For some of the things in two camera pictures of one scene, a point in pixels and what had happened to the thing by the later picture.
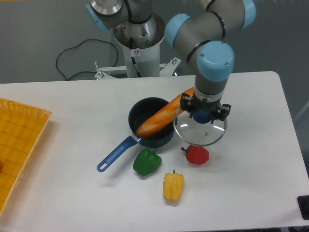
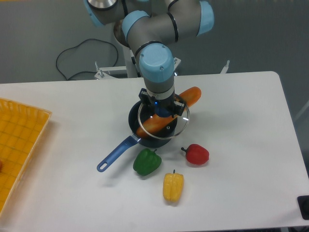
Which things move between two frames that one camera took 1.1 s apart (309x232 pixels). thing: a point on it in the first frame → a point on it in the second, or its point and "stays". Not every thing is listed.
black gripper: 191,104 → 162,107
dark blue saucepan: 141,111 stays
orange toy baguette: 163,117 stays
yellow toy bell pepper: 173,186 stays
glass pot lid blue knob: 202,116 → 156,126
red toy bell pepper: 196,154 stays
